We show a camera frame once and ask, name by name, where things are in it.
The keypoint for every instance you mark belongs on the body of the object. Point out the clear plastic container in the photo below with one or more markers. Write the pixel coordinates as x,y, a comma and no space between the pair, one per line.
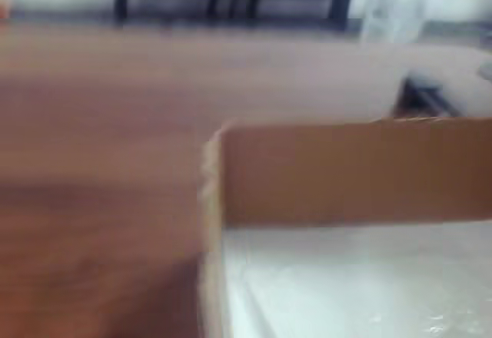
392,7

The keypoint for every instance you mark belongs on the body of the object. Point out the small dark grey device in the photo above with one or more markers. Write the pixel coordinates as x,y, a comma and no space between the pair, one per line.
426,94

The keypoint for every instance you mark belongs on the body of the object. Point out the white open cardboard box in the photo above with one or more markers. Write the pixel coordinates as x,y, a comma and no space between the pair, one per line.
346,176

